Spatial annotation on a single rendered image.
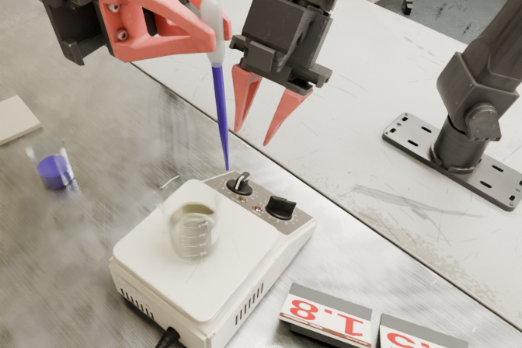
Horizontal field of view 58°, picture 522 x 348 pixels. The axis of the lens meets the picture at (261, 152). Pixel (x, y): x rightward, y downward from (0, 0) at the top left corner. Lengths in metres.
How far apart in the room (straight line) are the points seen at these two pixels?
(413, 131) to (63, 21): 0.53
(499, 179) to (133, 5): 0.54
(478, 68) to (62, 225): 0.52
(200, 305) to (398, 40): 0.66
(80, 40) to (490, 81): 0.44
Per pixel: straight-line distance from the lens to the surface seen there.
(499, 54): 0.58
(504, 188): 0.70
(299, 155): 0.66
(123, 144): 0.68
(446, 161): 0.68
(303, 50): 0.46
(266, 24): 0.39
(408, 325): 0.55
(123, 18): 0.32
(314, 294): 0.54
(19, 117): 0.76
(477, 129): 0.62
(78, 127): 0.72
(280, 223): 0.51
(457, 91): 0.61
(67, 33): 0.34
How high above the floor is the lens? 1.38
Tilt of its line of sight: 46 degrees down
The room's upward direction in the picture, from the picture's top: 4 degrees clockwise
